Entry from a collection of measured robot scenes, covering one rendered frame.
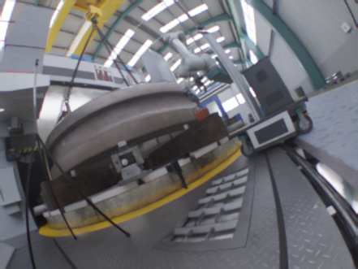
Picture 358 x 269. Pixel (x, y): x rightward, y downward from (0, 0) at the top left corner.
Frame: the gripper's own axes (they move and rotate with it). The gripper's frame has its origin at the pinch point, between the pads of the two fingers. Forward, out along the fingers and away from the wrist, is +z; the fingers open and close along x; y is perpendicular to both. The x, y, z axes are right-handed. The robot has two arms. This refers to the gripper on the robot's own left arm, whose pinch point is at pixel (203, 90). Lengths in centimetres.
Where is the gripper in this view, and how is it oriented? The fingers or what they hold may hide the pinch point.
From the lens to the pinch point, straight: 195.9
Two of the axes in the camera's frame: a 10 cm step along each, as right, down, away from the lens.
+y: -6.3, 3.8, 6.8
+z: 4.2, 9.0, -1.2
